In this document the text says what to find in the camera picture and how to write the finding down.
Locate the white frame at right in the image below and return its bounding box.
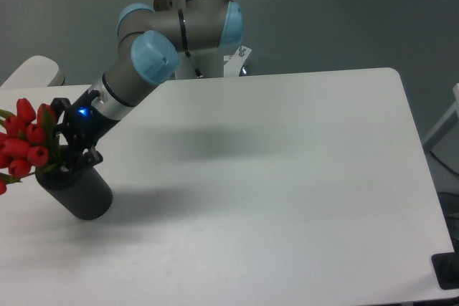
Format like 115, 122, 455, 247
422, 84, 458, 152

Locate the dark grey ribbed vase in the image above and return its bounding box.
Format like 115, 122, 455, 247
36, 166, 113, 220

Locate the black cable on pedestal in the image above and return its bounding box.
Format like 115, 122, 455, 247
184, 51, 204, 80

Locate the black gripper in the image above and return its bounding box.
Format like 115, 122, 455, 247
50, 90, 118, 173

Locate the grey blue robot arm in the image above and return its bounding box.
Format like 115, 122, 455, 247
50, 0, 244, 173

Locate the white chair seat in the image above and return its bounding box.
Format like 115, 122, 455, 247
1, 55, 65, 90

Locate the black device at table edge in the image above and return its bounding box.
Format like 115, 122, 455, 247
431, 252, 458, 290

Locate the red tulip bouquet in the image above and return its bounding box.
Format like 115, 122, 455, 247
1, 98, 64, 194

